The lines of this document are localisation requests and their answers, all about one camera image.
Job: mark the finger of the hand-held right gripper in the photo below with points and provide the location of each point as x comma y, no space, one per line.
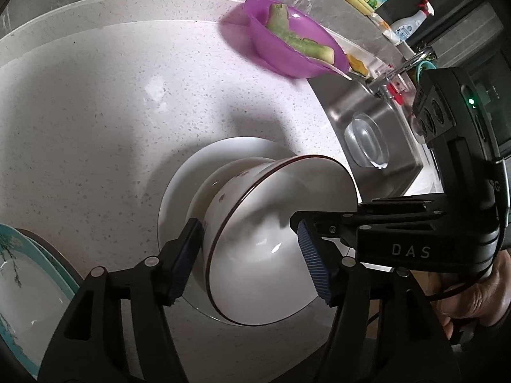
327,221

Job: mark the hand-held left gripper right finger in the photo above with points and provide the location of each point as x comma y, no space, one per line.
315,263

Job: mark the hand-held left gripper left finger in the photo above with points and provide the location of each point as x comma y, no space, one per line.
185,255

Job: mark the floral white bowl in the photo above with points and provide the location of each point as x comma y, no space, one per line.
259,247

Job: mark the shallow white bowl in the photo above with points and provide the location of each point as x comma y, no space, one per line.
179,191

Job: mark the small teal rimmed plate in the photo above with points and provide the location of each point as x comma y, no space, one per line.
28,319

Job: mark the person's right hand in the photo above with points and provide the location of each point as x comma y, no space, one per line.
479,299

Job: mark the clear glass bowl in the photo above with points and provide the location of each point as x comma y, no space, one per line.
365,139

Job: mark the stainless steel sink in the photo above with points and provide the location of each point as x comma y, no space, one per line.
339,99

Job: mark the chrome faucet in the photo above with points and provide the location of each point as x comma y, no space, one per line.
399,68

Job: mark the green vegetable piece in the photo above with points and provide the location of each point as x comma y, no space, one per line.
311,50
279,18

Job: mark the purple plastic bowl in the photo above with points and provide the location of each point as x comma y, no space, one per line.
279,56

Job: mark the white spray bottle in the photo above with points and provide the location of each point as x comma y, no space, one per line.
407,26

